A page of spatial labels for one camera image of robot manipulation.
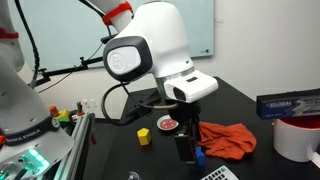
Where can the small white red dish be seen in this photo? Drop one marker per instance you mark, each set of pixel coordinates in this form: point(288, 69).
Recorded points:
point(164, 124)

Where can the black clamp red base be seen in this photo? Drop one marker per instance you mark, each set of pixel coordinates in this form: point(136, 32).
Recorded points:
point(80, 108)

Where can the dark blue foil box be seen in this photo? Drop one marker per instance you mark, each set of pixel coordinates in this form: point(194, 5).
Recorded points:
point(286, 105)

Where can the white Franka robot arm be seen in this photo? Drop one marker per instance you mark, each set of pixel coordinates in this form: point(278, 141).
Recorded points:
point(166, 40)

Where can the white remote control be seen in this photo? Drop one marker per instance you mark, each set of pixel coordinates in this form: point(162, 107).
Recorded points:
point(221, 174)

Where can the yellow pentagon block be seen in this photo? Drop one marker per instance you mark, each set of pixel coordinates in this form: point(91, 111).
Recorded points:
point(144, 136)

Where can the aluminium frame rail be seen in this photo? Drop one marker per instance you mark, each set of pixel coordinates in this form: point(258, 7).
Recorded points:
point(78, 140)

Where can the glass whiteboard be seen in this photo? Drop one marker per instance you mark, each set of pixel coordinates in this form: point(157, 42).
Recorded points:
point(200, 26)

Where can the white mug red inside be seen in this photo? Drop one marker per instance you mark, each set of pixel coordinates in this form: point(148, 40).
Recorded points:
point(293, 143)

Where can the blue star block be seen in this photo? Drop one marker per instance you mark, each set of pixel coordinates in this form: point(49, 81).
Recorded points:
point(200, 157)

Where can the orange cloth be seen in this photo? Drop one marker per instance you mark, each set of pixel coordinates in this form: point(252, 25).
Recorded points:
point(230, 140)

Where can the small orange toy block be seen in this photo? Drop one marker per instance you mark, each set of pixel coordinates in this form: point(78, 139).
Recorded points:
point(53, 110)

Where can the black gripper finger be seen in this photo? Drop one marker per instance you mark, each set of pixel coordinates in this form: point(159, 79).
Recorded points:
point(186, 146)
point(199, 133)

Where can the clear glass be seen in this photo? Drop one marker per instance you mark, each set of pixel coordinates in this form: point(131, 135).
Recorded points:
point(134, 176)

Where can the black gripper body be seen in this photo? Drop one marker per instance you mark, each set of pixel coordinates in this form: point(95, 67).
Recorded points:
point(185, 111)

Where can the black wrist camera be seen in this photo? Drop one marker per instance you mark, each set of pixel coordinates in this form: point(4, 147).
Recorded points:
point(143, 106)

